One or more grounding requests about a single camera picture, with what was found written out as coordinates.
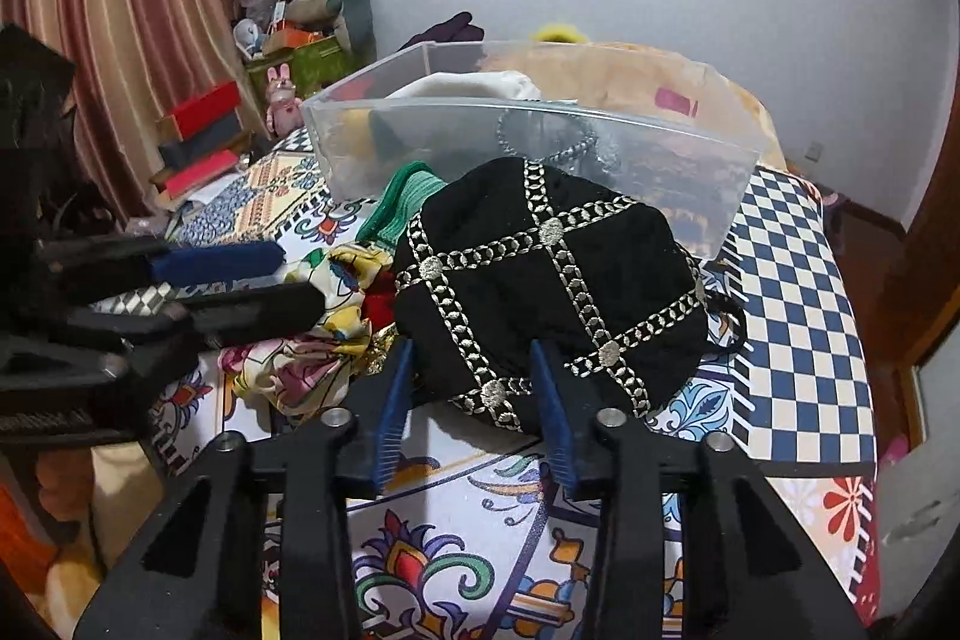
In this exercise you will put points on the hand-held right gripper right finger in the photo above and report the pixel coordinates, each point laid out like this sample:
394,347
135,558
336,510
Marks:
549,413

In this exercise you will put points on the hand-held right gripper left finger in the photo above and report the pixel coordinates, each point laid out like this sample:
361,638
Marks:
393,405

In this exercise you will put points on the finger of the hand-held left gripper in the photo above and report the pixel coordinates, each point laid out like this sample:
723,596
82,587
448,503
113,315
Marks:
217,257
255,308

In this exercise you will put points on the yellow floral printed scarf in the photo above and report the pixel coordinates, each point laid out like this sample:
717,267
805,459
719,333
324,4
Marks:
322,325

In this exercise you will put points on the green knitted cloth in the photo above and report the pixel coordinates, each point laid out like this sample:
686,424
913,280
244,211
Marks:
394,206

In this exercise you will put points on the clear plastic storage box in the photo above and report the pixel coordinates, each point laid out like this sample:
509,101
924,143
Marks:
540,145

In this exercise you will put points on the stack of red grey boxes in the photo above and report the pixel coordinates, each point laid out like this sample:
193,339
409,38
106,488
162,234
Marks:
199,141

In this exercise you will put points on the pink rabbit plush toy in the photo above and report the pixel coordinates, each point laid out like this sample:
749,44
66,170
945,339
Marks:
281,99

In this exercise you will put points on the green cardboard box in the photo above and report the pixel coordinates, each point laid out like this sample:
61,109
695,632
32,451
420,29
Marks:
315,63

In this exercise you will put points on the striped pink curtain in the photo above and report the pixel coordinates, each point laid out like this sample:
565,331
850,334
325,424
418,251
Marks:
127,10

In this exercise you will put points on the grey plush toy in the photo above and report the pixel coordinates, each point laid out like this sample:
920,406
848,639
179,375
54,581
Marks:
341,6

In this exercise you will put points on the white cloth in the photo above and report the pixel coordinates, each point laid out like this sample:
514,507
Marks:
480,84

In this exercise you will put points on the dark purple glove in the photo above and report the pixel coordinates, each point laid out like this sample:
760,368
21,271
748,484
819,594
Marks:
442,33

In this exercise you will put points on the orange blanket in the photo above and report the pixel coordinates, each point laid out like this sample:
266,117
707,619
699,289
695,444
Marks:
660,78

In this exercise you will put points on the yellow plush toy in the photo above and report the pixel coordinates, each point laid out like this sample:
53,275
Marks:
559,33

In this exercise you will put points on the wooden door frame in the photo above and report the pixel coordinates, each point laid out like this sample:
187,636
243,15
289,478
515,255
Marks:
911,280

